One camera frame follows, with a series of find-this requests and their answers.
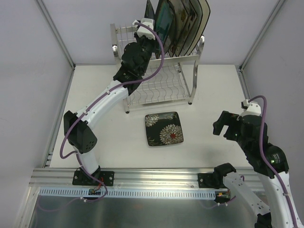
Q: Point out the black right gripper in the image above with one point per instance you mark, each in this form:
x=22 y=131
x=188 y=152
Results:
x=231 y=129

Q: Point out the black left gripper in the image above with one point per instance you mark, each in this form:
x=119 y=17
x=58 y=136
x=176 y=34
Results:
x=147 y=41

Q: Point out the round silver-rimmed plate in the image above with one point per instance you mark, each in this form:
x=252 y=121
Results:
x=170 y=40

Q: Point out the black square plate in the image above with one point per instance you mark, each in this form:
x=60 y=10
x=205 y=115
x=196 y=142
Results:
x=164 y=19

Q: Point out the dark floral square plate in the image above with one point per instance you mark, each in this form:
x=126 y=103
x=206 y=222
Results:
x=149 y=10

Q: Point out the colourful flower plate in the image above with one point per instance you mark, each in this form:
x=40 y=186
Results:
x=180 y=19
x=186 y=4

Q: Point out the white square plate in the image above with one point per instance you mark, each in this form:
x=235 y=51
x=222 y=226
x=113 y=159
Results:
x=203 y=11
x=187 y=42

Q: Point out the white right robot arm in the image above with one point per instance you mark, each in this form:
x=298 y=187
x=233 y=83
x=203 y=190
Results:
x=270 y=164

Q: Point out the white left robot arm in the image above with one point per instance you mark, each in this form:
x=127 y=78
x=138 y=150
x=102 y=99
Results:
x=78 y=126

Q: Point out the stainless steel dish rack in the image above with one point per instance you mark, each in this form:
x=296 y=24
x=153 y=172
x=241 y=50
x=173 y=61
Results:
x=169 y=85

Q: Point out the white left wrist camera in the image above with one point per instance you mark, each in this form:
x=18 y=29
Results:
x=144 y=28

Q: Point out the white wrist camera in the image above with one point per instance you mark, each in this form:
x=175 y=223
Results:
x=249 y=108
x=144 y=28

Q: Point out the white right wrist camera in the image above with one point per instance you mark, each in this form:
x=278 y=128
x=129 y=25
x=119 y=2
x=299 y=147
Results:
x=249 y=108

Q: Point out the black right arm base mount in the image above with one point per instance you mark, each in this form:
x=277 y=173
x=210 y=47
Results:
x=214 y=180

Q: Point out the aluminium rail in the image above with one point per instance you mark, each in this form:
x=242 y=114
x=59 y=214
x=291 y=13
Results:
x=157 y=179

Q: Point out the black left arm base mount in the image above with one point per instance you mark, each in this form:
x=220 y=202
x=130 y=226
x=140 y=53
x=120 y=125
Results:
x=80 y=178

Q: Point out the white slotted cable duct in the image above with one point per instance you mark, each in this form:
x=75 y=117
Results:
x=130 y=193

